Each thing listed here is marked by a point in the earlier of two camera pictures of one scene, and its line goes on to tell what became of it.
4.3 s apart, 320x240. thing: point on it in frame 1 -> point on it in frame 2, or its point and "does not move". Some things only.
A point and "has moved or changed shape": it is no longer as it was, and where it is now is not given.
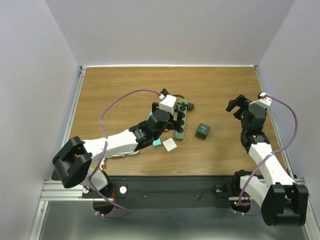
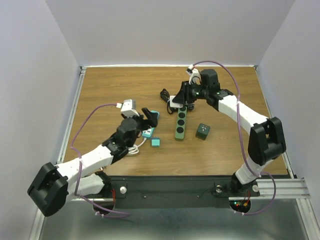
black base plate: [166, 192] does not move
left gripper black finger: [178, 127] -> [152, 117]
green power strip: [181, 134] does not move
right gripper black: [241, 101] -> [184, 91]
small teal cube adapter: [157, 143] does not move
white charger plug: [169, 145] has moved or changed shape
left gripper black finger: [154, 105] -> [135, 117]
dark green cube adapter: [202, 131] does not move
